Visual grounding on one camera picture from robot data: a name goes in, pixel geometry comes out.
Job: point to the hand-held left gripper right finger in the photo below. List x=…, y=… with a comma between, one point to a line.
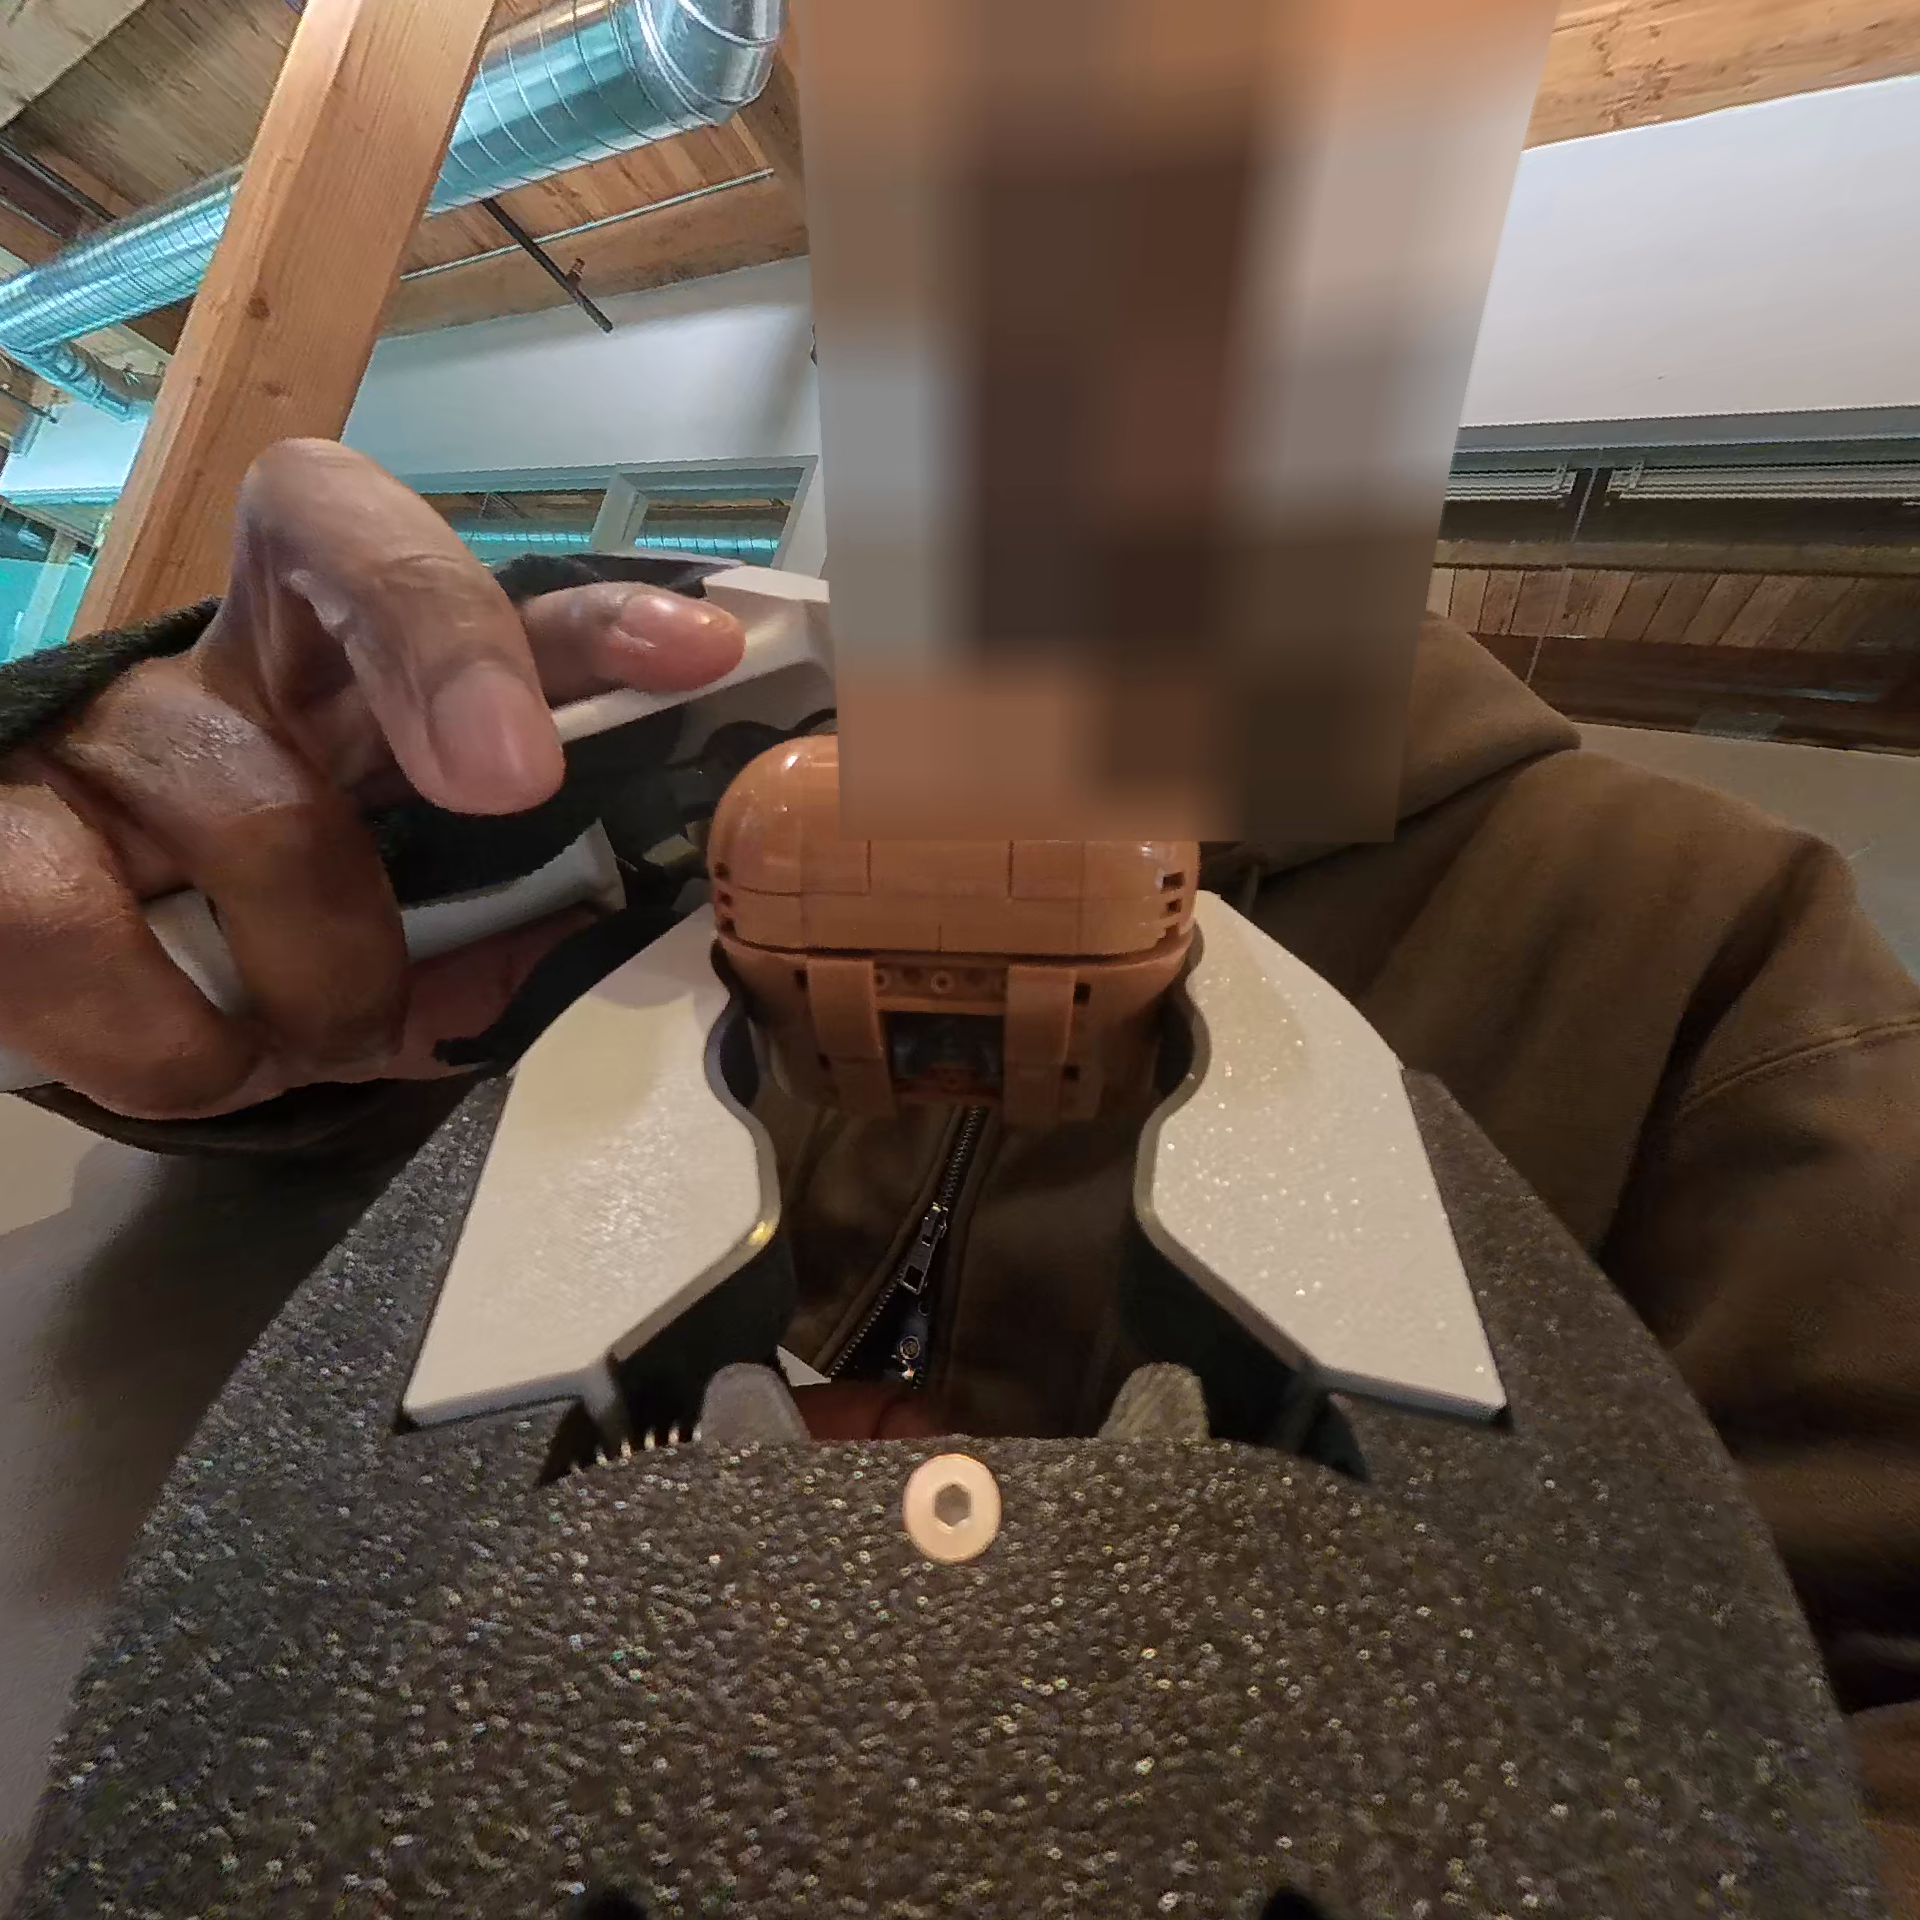
x=1320, y=1201

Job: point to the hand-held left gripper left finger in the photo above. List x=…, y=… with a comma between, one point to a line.
x=600, y=1201

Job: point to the brown lego head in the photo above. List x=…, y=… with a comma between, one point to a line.
x=960, y=930

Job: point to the person's right hand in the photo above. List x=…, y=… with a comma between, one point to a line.
x=224, y=751

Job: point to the person's left hand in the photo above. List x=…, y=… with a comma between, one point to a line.
x=868, y=1418

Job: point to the person's brown zip jacket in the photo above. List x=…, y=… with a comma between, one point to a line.
x=1650, y=1125

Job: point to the wooden beam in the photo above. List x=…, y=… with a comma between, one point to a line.
x=284, y=299

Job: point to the thin silver air duct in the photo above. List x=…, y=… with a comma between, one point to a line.
x=76, y=383

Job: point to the large silver air duct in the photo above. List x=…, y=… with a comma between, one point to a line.
x=569, y=89

